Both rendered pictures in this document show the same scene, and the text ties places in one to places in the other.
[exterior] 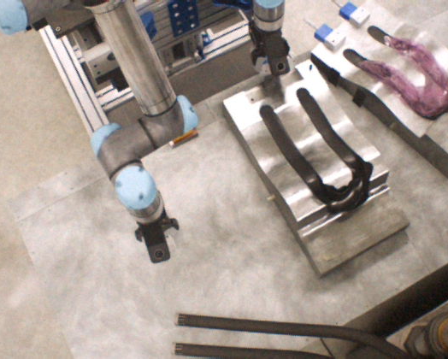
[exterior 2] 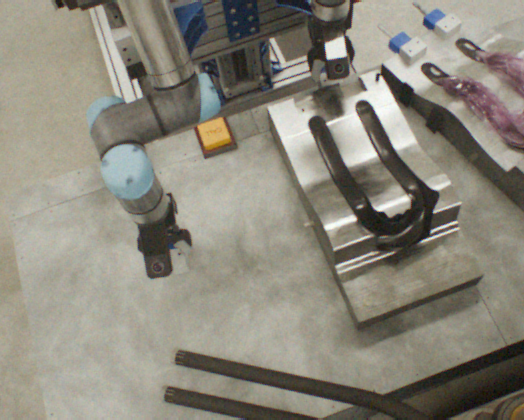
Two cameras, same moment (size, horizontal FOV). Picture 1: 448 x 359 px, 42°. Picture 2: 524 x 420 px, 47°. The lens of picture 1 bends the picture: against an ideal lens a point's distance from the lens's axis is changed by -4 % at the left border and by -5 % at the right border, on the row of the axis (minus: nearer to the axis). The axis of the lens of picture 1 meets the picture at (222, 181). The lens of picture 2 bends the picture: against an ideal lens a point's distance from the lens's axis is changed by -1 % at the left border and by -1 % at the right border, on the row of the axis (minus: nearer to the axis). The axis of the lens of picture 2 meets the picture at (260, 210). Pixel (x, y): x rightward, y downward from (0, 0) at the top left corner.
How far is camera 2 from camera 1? 33 cm
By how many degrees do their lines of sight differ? 7
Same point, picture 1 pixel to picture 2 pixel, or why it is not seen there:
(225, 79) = not seen: hidden behind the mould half
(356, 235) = (409, 280)
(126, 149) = (125, 126)
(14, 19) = not seen: outside the picture
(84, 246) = (83, 257)
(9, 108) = (58, 120)
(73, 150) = not seen: hidden behind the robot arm
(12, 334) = (13, 368)
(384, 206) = (450, 250)
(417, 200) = (497, 250)
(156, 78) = (167, 37)
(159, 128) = (169, 106)
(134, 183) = (124, 164)
